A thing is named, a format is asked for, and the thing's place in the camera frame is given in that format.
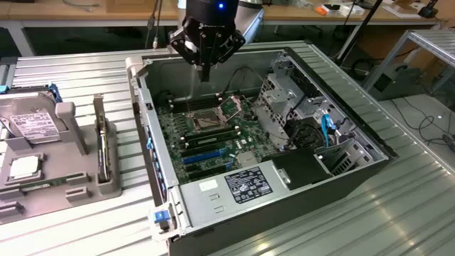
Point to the metal socket cover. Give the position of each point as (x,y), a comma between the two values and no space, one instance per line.
(232,106)

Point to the grey metal disk bay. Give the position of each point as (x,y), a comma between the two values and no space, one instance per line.
(341,160)

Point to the white black device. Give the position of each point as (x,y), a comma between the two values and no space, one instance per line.
(344,10)

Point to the green motherboard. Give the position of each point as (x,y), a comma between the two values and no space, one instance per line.
(249,133)

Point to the graphics card with black shroud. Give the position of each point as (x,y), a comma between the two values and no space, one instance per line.
(104,138)

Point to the black tripod pole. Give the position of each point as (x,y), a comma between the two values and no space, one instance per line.
(360,29)

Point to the silver chipset heat sink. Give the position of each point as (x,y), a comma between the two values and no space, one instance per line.
(248,158)

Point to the CPU socket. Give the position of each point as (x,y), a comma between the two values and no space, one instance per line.
(206,121)

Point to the blue disk caddy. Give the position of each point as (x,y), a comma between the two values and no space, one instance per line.
(56,92)

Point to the perforated metal drive cage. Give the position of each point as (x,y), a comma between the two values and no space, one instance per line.
(281,106)

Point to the green RAM stick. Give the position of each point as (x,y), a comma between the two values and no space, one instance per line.
(46,184)

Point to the open black PC case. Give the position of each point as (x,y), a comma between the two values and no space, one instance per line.
(270,221)

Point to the white paper sheet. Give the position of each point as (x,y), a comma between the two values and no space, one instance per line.
(400,10)

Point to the silver CPU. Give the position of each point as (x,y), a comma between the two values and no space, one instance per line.
(25,166)

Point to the grey plastic parts rack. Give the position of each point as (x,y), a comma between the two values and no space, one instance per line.
(82,170)

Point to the blue case latch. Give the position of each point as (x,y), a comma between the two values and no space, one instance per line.
(161,216)

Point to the black expansion slot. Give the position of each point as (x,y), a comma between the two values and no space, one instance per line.
(206,168)
(208,175)
(205,151)

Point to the wooden desk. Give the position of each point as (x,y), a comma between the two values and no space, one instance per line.
(54,12)

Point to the black RAM slot bank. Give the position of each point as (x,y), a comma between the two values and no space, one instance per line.
(210,137)
(194,102)

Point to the dark grey box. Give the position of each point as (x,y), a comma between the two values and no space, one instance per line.
(392,80)

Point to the orange white small box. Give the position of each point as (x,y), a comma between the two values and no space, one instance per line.
(322,9)

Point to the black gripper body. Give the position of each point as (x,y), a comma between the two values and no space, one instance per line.
(212,16)

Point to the silver hard disk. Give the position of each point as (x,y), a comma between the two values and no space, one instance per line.
(36,125)

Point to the aluminium frame table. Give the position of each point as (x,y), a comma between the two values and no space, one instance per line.
(426,40)

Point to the black plastic air shroud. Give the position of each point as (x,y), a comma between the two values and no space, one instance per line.
(298,168)

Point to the grey power supply unit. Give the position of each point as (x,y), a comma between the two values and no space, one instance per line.
(214,202)

